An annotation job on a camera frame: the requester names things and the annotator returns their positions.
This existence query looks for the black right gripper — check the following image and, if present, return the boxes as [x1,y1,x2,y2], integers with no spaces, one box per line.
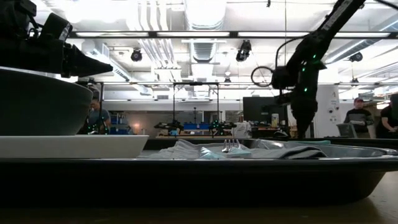
[290,93,318,139]

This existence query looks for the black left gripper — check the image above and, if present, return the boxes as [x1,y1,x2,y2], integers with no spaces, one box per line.
[0,29,114,78]

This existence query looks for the black bowl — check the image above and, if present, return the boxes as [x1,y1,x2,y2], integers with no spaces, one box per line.
[0,67,94,136]

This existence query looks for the fork with patterned teal handle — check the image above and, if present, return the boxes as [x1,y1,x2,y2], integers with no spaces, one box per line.
[221,138,253,159]

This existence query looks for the white round plate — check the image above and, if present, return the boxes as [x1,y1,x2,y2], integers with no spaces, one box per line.
[0,134,150,160]

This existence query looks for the grey cloth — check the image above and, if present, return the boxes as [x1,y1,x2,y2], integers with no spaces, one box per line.
[138,138,328,160]

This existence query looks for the black serving tray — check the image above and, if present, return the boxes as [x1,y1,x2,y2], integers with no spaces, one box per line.
[0,138,398,208]

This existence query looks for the white pillar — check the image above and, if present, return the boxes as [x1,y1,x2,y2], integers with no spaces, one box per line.
[312,84,342,138]

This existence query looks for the grey office chair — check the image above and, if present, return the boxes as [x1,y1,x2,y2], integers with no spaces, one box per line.
[336,123,358,138]

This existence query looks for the black computer monitor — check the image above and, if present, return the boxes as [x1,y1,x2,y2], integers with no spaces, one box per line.
[242,96,293,127]

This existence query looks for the person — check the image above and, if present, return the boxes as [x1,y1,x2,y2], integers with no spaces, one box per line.
[86,98,112,135]
[343,97,374,139]
[375,93,398,139]

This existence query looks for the white bag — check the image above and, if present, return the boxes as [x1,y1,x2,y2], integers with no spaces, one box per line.
[233,121,252,139]

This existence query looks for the blue storage bins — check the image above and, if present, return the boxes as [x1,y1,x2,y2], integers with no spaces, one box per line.
[109,116,131,135]
[183,123,212,131]

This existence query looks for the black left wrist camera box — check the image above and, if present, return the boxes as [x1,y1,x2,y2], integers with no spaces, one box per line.
[39,12,73,43]

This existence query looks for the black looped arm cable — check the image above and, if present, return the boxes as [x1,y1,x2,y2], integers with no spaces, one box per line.
[251,65,275,88]

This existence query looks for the thin hanging cable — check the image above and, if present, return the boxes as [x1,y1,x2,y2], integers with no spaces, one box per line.
[283,0,287,68]

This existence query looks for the black background station frame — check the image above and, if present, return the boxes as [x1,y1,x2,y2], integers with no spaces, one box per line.
[172,82,220,138]

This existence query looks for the black metal rig frame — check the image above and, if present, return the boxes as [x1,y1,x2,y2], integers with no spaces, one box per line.
[68,30,398,39]

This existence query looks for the silver ceiling duct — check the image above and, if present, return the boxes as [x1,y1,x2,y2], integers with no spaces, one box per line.
[183,0,228,65]

